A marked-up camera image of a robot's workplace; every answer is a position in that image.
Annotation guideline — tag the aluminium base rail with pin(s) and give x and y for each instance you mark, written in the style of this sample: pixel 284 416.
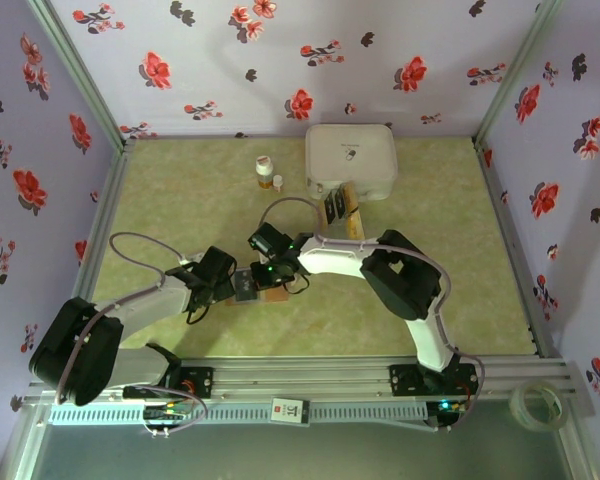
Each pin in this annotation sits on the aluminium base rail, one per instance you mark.
pixel 300 375

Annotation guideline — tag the white pill bottle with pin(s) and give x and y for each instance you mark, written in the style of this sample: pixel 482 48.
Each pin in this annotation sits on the white pill bottle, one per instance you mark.
pixel 264 172

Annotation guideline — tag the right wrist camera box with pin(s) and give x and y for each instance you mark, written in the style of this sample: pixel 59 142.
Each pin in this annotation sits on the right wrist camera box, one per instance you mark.
pixel 265 257

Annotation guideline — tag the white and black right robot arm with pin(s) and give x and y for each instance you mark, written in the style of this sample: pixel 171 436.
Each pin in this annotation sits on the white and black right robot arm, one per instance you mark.
pixel 400 280

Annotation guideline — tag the tray of black cards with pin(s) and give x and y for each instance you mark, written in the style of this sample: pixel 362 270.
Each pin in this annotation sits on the tray of black cards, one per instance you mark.
pixel 335 207

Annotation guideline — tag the white square medicine case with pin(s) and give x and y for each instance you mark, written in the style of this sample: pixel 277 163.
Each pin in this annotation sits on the white square medicine case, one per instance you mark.
pixel 350 155

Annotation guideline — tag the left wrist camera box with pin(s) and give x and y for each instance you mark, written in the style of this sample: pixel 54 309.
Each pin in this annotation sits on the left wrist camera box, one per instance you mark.
pixel 190 258

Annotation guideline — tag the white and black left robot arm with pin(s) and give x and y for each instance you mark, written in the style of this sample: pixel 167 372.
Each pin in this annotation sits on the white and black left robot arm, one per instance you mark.
pixel 70 350

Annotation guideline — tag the clear tape roll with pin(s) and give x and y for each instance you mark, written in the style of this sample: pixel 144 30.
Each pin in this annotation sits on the clear tape roll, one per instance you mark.
pixel 517 405

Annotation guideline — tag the white label tag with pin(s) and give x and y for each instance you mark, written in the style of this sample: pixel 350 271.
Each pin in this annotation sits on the white label tag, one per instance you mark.
pixel 290 411

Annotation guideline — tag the small white vial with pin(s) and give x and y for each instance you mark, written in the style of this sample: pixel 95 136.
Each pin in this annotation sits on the small white vial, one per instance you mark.
pixel 278 183

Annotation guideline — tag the aluminium side rail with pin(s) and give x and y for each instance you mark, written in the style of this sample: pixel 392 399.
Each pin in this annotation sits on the aluminium side rail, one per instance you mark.
pixel 495 190
pixel 112 185

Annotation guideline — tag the aluminium lower frame bar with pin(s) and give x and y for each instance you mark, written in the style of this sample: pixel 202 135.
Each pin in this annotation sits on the aluminium lower frame bar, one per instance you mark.
pixel 582 455
pixel 22 445

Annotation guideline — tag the aluminium corner post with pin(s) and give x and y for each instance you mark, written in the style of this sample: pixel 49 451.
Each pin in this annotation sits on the aluminium corner post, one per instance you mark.
pixel 512 75
pixel 80 75

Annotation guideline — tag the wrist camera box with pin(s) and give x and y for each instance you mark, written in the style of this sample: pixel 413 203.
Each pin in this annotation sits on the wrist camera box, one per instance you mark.
pixel 265 257
pixel 190 258

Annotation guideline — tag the small circuit board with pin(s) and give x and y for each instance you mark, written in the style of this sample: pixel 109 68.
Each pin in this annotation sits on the small circuit board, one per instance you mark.
pixel 449 407
pixel 167 412

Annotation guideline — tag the pink leather card holder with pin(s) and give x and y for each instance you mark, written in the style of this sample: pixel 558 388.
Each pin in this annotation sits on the pink leather card holder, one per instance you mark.
pixel 277 296

